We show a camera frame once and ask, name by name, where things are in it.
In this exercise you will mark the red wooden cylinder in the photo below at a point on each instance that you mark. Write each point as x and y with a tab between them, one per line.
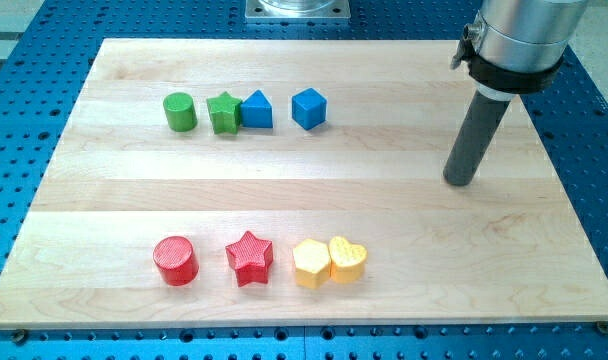
176	260

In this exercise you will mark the blue wooden triangle block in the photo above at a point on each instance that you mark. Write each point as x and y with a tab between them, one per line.
256	111

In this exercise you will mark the blue perforated metal table plate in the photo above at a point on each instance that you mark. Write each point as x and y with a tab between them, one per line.
47	49

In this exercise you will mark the yellow wooden hexagon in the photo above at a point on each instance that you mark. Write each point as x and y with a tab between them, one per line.
312	263

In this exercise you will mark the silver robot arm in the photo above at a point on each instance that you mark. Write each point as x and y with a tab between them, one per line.
516	47

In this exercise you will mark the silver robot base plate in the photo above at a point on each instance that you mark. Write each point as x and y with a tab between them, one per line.
265	10

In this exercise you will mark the blue wooden cube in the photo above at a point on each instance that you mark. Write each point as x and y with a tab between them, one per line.
309	108

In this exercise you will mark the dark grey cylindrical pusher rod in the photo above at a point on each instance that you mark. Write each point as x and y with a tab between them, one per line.
482	120

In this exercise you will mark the light wooden board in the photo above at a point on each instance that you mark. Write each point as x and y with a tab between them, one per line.
506	248

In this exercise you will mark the green wooden star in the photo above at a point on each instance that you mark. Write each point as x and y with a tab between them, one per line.
225	113

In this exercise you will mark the green wooden cylinder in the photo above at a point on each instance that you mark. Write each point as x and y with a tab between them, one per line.
180	112

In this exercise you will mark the red wooden star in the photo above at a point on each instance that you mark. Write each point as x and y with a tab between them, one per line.
250	258

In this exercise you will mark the yellow wooden heart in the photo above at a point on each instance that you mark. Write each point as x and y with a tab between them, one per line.
347	260

